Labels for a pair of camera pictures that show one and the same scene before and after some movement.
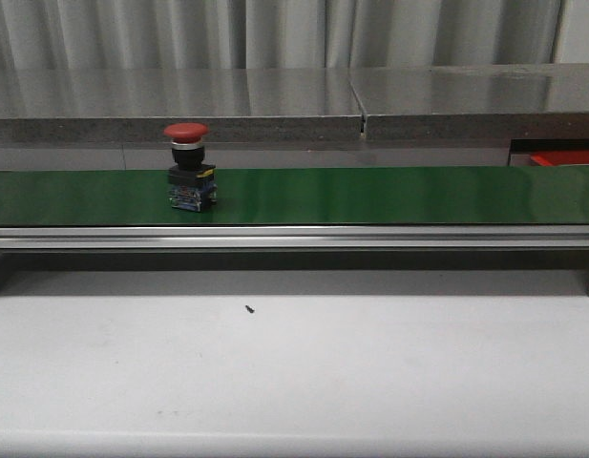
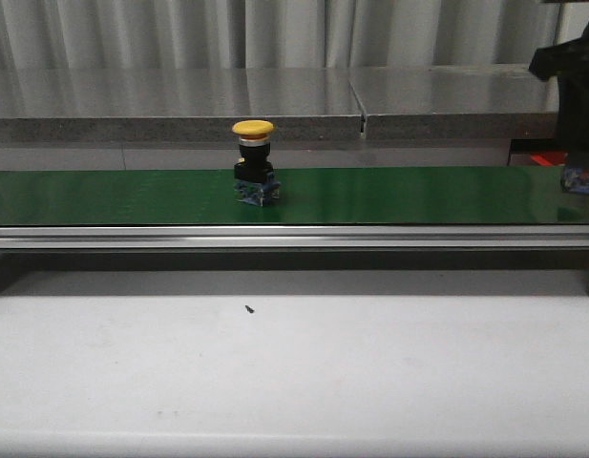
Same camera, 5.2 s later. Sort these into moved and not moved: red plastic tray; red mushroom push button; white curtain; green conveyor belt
Moved: red mushroom push button
Not moved: red plastic tray; white curtain; green conveyor belt
